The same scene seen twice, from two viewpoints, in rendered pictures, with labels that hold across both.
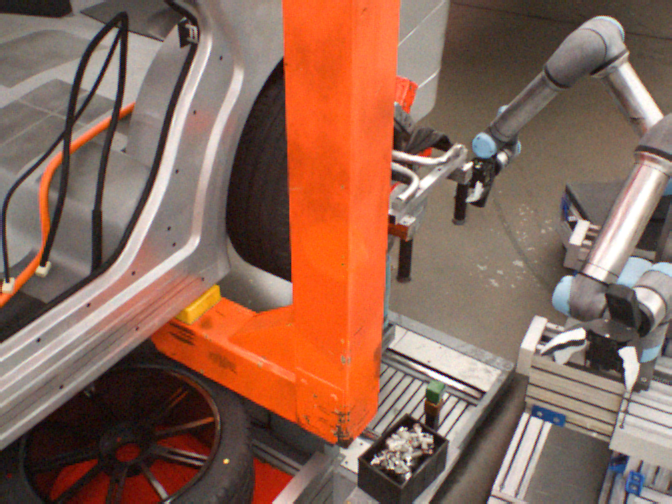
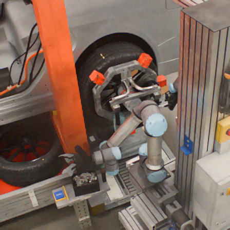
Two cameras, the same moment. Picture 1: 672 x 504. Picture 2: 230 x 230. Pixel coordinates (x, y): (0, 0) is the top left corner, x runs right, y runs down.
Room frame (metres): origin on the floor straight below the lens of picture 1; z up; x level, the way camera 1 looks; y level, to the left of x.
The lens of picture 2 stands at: (-0.02, -1.63, 2.93)
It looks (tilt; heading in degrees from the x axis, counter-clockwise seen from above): 41 degrees down; 39
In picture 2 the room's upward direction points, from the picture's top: 6 degrees counter-clockwise
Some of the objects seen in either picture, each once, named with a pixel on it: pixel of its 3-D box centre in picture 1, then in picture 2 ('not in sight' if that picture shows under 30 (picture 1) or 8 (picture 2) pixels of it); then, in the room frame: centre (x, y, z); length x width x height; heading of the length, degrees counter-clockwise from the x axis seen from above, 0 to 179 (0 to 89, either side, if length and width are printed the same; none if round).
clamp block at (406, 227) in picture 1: (397, 223); (115, 106); (1.81, -0.16, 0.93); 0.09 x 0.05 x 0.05; 57
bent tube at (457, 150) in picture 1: (422, 140); (142, 79); (2.08, -0.24, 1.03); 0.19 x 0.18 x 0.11; 57
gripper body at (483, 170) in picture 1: (483, 171); (172, 97); (2.20, -0.45, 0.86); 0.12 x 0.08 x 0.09; 147
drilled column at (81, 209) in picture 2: not in sight; (81, 208); (1.28, -0.13, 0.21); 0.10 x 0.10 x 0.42; 57
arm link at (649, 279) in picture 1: (656, 292); (110, 154); (1.19, -0.59, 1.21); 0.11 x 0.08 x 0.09; 140
